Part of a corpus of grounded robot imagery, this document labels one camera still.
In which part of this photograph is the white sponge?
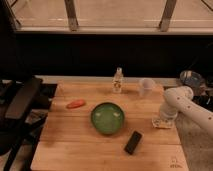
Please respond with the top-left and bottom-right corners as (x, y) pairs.
(152, 116), (174, 129)

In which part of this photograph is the translucent plastic cup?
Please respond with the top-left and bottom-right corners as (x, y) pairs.
(139, 78), (156, 97)

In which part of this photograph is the black chair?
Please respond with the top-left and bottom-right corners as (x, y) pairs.
(0, 75), (51, 171)

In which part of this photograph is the clear small bottle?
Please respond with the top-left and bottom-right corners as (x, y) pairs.
(113, 67), (123, 93)

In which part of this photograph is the black rectangular block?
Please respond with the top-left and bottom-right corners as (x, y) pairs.
(124, 131), (142, 155)

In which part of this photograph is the orange carrot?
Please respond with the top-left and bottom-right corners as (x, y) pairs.
(66, 99), (86, 109)

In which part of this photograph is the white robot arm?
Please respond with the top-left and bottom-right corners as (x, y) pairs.
(160, 86), (213, 137)

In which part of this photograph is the green bowl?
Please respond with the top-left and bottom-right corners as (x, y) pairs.
(91, 102), (125, 135)

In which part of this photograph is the blue round plate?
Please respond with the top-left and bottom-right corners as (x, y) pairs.
(180, 70), (204, 88)

